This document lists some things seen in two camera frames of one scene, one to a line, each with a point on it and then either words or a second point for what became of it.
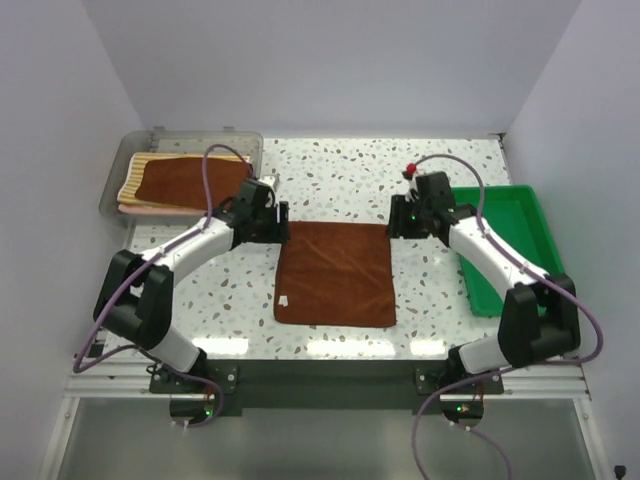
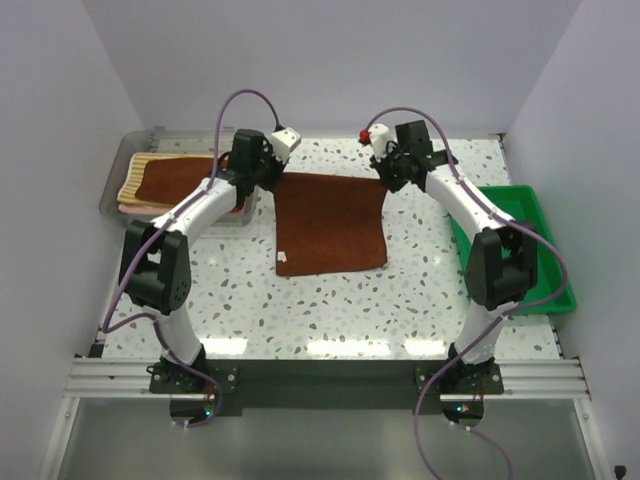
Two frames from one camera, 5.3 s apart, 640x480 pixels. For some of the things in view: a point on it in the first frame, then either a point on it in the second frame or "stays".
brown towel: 336,274 to 328,223
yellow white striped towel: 136,164 stays
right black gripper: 398,226 to 392,151
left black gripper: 279,231 to 267,152
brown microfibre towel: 180,180 stays
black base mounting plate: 231,385 stays
